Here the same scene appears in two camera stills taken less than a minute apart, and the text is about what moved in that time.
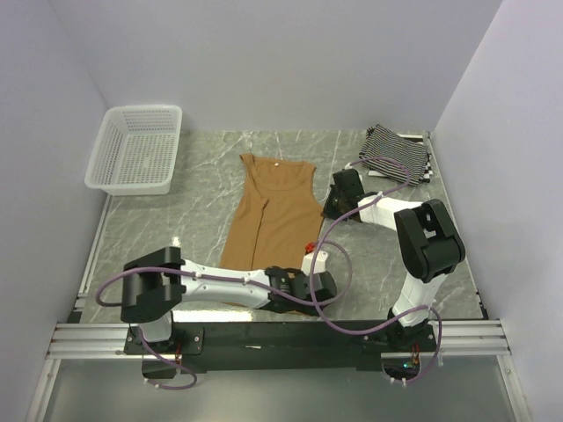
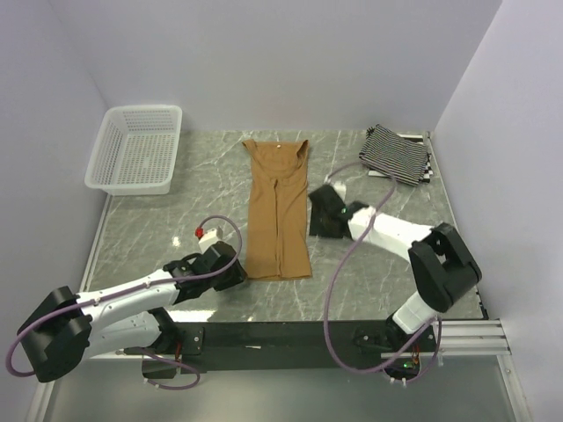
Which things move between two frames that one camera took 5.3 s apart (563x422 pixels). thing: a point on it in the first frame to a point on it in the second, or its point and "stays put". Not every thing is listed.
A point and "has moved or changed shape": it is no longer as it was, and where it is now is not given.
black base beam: x=284 y=346 stays put
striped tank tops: x=406 y=149 stays put
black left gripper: x=310 y=309 to x=237 y=275
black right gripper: x=328 y=211 to x=315 y=227
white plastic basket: x=135 y=150 stays put
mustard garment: x=277 y=214 has moved or changed shape
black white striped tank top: x=380 y=141 stays put
